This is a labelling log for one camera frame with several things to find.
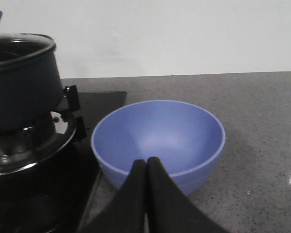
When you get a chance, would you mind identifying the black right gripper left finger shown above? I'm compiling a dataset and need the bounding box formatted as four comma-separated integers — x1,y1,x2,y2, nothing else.
80,160,146,233

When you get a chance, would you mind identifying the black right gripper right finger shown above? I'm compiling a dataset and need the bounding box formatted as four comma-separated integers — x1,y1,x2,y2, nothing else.
147,157,227,233

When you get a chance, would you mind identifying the light blue plastic bowl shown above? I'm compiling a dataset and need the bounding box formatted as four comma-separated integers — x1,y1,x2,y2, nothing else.
91,100,226,195

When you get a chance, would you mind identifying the dark blue cooking pot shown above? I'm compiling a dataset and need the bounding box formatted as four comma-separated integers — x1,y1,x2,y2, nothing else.
0,33,64,135

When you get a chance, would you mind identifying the glass lid with blue knob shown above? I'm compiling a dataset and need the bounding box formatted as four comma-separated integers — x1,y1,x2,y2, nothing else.
0,11,56,67

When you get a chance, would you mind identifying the black pot support grate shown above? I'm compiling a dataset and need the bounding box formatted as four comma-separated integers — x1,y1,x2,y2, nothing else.
0,85,86,176

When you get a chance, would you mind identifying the black glass gas cooktop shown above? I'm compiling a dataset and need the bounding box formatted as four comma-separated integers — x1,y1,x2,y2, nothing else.
0,92,127,233

